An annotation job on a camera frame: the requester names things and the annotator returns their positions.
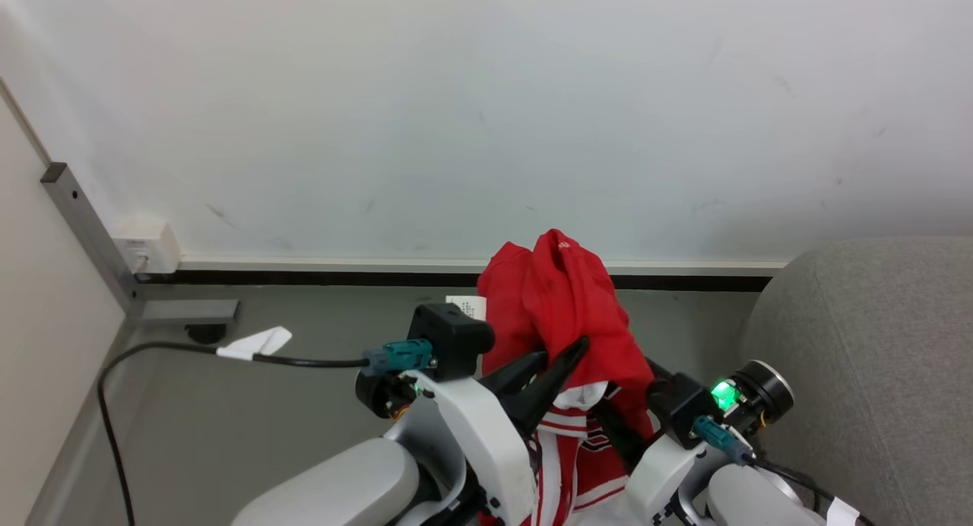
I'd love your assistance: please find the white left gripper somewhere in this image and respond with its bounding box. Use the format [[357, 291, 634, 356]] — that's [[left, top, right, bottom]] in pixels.
[[414, 335, 591, 526]]

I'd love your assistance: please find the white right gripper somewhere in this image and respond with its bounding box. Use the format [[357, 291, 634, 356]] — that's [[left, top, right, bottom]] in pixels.
[[588, 356, 712, 526]]

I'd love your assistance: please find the red white striped jersey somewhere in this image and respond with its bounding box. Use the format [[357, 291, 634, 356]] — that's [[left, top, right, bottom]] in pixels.
[[477, 229, 657, 526]]

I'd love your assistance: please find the white printed label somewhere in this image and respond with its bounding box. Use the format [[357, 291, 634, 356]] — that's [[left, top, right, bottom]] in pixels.
[[445, 295, 488, 322]]

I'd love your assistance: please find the white black skirting board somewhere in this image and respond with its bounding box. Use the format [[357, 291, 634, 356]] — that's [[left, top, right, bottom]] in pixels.
[[178, 255, 789, 293]]

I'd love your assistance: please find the grey fabric sofa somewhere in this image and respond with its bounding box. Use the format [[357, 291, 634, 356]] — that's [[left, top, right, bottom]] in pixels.
[[740, 236, 973, 526]]

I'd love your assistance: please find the beige partition panel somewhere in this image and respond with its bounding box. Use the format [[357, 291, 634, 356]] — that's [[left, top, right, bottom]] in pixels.
[[0, 81, 128, 526]]

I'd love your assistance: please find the teal right cable connector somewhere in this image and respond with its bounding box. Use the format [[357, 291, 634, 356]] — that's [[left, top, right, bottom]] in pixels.
[[693, 415, 758, 467]]

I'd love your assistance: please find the teal cable connector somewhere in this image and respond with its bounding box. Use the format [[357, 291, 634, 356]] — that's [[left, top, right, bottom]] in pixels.
[[363, 339, 435, 376], [693, 415, 758, 467]]

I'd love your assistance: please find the teal left cable connector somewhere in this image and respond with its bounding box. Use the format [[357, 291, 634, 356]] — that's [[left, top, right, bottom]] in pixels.
[[363, 339, 435, 376]]

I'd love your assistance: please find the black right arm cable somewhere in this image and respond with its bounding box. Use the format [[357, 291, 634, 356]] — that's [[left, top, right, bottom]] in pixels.
[[751, 458, 876, 526]]

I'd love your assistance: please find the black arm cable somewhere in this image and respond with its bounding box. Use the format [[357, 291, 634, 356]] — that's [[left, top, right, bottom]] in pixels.
[[97, 341, 373, 526], [751, 458, 876, 526]]

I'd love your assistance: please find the white tag on right cable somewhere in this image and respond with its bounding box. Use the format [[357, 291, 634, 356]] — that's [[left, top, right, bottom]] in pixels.
[[824, 496, 861, 526]]

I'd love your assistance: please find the white tag on cable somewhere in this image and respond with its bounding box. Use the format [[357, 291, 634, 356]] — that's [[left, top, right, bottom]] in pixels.
[[824, 496, 861, 526], [216, 326, 293, 362]]

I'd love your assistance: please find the white tag on left cable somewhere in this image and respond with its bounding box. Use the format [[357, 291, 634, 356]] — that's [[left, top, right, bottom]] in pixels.
[[216, 326, 293, 362]]

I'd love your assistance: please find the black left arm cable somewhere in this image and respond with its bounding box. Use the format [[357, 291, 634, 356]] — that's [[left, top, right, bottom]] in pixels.
[[97, 341, 373, 526]]

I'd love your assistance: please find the white wall socket box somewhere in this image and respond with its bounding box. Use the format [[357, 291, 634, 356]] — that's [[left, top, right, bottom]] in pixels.
[[112, 220, 182, 275]]

